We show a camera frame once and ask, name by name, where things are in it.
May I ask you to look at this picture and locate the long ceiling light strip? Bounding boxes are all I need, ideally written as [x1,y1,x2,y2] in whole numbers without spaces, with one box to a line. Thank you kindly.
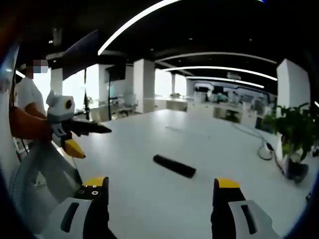
[161,65,278,82]
[97,0,180,56]

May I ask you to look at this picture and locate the black light stand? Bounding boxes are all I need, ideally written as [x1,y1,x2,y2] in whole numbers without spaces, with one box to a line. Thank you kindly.
[83,66,92,122]

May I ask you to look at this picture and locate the row of office desks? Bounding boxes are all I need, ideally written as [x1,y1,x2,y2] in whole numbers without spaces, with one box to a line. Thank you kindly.
[186,98,277,130]

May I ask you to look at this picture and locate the black remote control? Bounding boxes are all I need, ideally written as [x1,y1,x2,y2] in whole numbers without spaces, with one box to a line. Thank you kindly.
[153,154,197,179]

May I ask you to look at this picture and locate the white mesh office chair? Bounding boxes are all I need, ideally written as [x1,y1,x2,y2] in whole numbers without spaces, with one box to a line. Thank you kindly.
[9,141,83,235]

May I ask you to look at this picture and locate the white cable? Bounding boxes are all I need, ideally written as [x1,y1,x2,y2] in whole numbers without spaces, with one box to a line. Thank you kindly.
[231,121,287,175]

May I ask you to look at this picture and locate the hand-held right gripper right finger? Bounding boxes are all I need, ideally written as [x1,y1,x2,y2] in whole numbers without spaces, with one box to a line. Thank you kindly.
[210,178,281,239]

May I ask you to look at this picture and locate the green potted plant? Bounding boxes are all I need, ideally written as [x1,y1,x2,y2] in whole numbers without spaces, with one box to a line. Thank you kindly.
[261,102,319,184]

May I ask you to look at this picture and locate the grey office chair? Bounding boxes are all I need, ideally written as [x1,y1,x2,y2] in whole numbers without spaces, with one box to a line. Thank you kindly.
[123,93,139,117]

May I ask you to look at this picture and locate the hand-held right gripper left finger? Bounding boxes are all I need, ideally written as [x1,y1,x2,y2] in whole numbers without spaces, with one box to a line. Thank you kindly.
[41,176,118,239]

